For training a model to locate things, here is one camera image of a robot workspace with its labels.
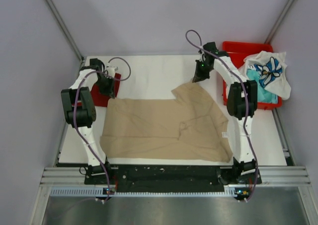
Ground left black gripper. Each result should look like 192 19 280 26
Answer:
94 75 115 98

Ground beige t-shirt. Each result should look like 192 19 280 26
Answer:
100 82 233 162

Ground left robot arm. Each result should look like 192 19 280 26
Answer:
61 58 116 184

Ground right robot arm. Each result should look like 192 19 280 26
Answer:
192 42 258 185

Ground folded red t-shirt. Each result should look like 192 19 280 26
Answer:
90 81 120 108

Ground red plastic bin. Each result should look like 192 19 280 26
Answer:
222 41 283 110

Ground teal t-shirt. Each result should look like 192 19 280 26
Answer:
246 69 278 104

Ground white printed t-shirt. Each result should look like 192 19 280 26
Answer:
241 51 291 100

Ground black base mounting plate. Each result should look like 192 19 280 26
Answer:
79 164 261 192

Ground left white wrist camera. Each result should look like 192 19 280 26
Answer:
104 66 118 78

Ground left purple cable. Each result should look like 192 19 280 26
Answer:
73 57 132 204

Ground purple cable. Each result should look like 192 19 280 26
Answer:
73 57 132 204
185 30 259 203

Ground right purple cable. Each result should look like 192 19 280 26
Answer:
185 30 259 203

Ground left aluminium corner post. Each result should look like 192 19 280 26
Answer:
44 0 84 62

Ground aluminium corner post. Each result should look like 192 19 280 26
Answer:
44 0 84 62
264 0 297 44

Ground right aluminium corner post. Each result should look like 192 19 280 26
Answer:
264 0 297 44

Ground grey slotted cable duct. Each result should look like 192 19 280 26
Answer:
49 185 250 198

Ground aluminium frame rail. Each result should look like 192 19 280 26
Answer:
40 166 311 187

